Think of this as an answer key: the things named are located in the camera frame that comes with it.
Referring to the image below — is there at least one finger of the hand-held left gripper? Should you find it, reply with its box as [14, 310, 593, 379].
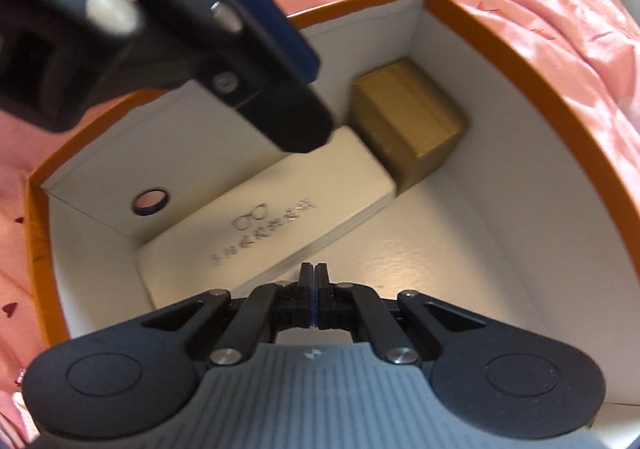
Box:
[187, 0, 321, 82]
[175, 0, 334, 154]

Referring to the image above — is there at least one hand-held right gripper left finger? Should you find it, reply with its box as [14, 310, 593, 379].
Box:
[142, 263, 313, 368]

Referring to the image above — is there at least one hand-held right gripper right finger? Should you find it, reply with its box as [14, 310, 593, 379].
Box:
[313, 262, 489, 366]

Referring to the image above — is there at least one white glasses case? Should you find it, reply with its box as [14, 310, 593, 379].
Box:
[132, 125, 399, 310]

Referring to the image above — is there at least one orange cardboard box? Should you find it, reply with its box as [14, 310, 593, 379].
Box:
[24, 0, 640, 430]

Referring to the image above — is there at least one gold box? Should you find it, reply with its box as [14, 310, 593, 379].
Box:
[348, 58, 471, 192]

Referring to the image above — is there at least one pink printed blanket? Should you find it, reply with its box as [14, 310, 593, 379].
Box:
[0, 0, 640, 449]

